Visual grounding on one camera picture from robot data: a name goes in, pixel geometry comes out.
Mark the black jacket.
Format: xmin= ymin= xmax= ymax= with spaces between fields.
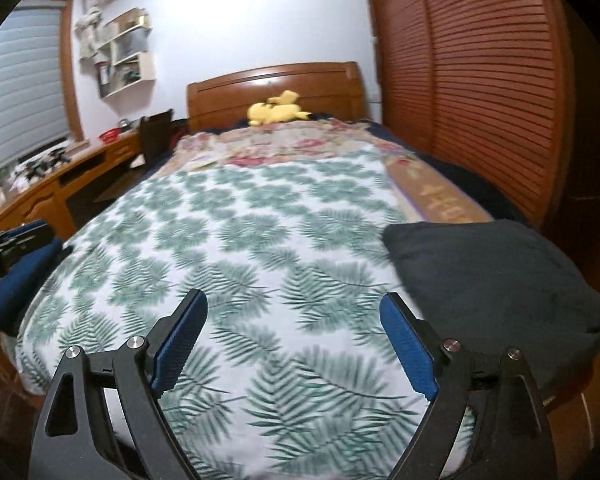
xmin=382 ymin=220 xmax=600 ymax=396

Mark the blue office chair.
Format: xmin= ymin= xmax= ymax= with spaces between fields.
xmin=0 ymin=233 xmax=64 ymax=337

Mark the wooden desk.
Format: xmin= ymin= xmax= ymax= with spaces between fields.
xmin=0 ymin=131 xmax=140 ymax=240

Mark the white green leaf-print blanket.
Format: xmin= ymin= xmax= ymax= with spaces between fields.
xmin=14 ymin=145 xmax=428 ymax=479

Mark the floral quilt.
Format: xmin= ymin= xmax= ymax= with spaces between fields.
xmin=158 ymin=117 xmax=501 ymax=223

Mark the red basket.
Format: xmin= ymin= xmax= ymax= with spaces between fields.
xmin=98 ymin=128 xmax=121 ymax=144

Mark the window blind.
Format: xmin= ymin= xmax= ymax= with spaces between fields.
xmin=0 ymin=0 xmax=73 ymax=170

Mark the dark wooden chair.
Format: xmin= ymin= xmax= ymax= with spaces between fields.
xmin=138 ymin=108 xmax=173 ymax=168

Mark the yellow plush toy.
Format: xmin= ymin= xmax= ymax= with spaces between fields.
xmin=247 ymin=90 xmax=311 ymax=127

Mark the wooden headboard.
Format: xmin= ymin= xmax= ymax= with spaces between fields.
xmin=186 ymin=62 xmax=370 ymax=132

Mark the wooden louvered wardrobe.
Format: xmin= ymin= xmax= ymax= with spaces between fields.
xmin=368 ymin=0 xmax=576 ymax=229

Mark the white wall shelf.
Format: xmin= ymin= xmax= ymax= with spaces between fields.
xmin=74 ymin=0 xmax=156 ymax=100

